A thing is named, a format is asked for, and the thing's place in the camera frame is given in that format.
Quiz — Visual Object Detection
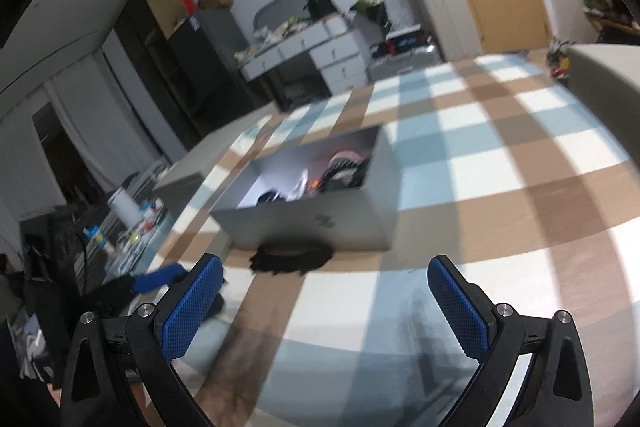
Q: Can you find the dark wooden cabinet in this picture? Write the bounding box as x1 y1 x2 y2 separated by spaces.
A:
113 0 202 148

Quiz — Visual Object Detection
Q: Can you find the white paper roll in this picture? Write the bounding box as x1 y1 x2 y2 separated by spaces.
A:
107 189 141 226

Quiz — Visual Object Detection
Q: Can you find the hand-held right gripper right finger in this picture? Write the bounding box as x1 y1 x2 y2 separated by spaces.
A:
426 254 596 427

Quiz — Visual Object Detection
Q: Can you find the grey bed footboard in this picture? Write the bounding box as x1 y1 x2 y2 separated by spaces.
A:
152 102 282 208

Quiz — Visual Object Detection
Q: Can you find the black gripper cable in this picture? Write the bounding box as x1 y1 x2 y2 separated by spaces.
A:
74 216 93 294

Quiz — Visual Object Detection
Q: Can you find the pale grey cushion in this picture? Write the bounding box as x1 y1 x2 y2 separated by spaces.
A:
567 42 640 158

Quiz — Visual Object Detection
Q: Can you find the dark bag under desk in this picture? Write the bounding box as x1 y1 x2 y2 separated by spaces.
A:
279 77 332 108

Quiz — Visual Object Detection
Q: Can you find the black box with blue label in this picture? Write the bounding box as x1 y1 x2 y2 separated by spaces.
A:
387 29 429 54

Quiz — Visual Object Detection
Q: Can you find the green and black bag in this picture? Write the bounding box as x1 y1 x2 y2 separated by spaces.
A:
349 0 392 34

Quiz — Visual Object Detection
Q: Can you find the grey storage box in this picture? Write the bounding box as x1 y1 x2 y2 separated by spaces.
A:
209 124 402 253

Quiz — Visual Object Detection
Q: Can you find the grey rounded board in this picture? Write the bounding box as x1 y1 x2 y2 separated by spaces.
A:
252 0 309 34

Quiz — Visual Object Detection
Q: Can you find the silver suitcase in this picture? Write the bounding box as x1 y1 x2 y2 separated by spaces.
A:
367 42 444 81

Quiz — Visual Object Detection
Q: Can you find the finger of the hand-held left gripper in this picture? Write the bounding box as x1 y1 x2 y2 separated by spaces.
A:
92 263 188 310

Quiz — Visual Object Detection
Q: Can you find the pile of colourful toys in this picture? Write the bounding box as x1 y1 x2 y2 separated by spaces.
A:
547 37 574 80

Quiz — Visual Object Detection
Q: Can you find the white hair accessory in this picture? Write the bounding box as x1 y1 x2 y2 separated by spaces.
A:
292 169 314 200

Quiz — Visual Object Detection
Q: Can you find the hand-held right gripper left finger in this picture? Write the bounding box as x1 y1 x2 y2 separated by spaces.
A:
60 253 226 427

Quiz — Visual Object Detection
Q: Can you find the white desk with drawers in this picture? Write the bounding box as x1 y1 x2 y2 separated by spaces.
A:
235 12 372 96

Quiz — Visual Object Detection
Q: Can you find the black ruffled scrunchie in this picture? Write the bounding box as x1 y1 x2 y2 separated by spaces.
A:
248 239 335 277

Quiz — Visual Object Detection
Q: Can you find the cluttered side table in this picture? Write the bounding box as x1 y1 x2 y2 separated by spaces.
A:
75 161 172 289

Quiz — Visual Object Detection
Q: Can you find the white upright suitcase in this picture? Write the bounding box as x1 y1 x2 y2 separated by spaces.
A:
412 0 484 60

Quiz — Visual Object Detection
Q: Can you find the black refrigerator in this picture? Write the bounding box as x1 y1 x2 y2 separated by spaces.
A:
167 9 274 138

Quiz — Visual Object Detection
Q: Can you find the plaid blanket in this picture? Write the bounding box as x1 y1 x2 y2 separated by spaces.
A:
107 49 633 427

